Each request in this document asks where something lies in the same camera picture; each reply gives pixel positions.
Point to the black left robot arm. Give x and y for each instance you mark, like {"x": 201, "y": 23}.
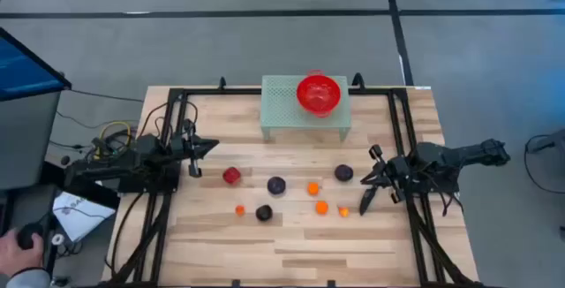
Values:
{"x": 132, "y": 160}

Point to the person's forearm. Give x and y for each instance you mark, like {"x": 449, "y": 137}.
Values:
{"x": 26, "y": 279}

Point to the pale green perforated shelf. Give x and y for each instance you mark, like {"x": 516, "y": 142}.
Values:
{"x": 280, "y": 102}

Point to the red toy apple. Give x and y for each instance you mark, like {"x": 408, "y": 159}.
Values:
{"x": 231, "y": 175}

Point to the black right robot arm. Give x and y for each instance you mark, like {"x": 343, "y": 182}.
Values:
{"x": 463, "y": 153}

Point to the dark purple round fruit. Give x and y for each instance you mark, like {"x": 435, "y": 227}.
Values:
{"x": 276, "y": 185}
{"x": 343, "y": 172}

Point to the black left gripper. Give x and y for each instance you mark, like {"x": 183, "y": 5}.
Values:
{"x": 183, "y": 144}

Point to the red-yellow toy pear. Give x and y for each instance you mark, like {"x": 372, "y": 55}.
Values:
{"x": 343, "y": 211}
{"x": 239, "y": 209}

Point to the grey equipment base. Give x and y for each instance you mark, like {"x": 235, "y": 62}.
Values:
{"x": 554, "y": 142}

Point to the red plastic colander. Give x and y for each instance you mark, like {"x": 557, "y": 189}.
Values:
{"x": 318, "y": 93}

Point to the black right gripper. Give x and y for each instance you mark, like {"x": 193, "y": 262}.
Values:
{"x": 397, "y": 171}

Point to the orange toy fruit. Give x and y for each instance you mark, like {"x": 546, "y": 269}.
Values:
{"x": 321, "y": 207}
{"x": 313, "y": 188}

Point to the person's hand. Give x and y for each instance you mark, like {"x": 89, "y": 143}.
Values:
{"x": 13, "y": 257}

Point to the white tape roll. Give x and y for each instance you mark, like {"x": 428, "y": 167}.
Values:
{"x": 54, "y": 239}

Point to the white paper sheet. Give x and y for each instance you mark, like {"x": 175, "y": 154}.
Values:
{"x": 79, "y": 215}

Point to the black round fruit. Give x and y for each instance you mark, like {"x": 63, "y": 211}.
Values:
{"x": 264, "y": 212}

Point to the black metal table frame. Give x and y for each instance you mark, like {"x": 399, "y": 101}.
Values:
{"x": 212, "y": 91}

